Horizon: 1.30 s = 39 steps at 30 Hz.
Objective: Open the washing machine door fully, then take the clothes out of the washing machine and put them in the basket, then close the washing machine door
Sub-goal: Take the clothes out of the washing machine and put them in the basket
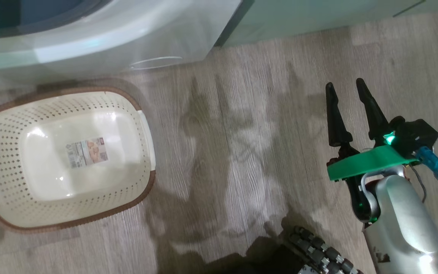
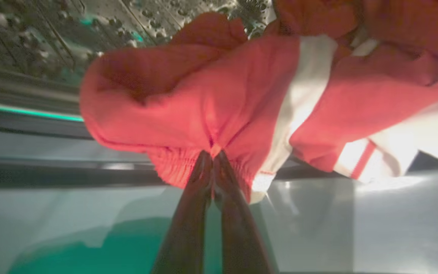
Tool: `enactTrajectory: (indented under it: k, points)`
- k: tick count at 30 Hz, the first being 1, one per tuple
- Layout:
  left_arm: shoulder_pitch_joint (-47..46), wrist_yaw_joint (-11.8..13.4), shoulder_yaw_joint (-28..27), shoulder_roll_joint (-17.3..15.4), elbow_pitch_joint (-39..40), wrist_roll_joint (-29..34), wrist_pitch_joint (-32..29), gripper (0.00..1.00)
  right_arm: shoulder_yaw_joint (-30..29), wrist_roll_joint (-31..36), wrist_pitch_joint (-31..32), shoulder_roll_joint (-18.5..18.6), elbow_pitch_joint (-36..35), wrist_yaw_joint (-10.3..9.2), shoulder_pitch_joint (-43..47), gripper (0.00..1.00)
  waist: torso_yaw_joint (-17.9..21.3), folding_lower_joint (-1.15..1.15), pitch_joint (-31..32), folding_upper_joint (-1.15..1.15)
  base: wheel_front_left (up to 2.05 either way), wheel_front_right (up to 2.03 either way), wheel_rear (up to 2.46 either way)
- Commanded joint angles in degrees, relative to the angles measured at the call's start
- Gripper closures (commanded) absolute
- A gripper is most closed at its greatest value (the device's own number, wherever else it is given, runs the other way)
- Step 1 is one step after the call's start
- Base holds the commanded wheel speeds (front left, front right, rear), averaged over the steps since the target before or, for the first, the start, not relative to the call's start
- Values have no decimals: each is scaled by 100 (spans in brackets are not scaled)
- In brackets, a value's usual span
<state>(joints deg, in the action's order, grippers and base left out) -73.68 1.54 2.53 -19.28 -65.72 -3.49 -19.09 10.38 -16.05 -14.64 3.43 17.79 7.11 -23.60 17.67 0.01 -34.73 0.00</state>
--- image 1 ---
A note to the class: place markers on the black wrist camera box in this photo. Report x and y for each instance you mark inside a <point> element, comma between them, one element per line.
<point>416,135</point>

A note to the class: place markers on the pale green cabinet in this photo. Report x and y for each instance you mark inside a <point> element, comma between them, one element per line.
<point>318,15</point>

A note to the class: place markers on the round white filter cover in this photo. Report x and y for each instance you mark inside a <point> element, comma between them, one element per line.
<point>158,63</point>

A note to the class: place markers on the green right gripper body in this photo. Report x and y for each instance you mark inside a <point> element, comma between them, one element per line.
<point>367,161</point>

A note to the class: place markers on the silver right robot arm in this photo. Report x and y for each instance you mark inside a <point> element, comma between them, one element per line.
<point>405,220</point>

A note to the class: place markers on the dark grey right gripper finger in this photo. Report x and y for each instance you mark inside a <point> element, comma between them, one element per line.
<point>337,121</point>
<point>373,110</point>

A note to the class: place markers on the white front-load washing machine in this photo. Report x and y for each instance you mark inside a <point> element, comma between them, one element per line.
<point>146,30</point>

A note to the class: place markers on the cream perforated laundry basket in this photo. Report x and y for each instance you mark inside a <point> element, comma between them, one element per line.
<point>51,182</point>

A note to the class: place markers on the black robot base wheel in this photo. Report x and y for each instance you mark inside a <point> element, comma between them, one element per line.
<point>318,251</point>

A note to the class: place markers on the printed paper label sticker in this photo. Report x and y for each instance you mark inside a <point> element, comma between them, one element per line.
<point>87,153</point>

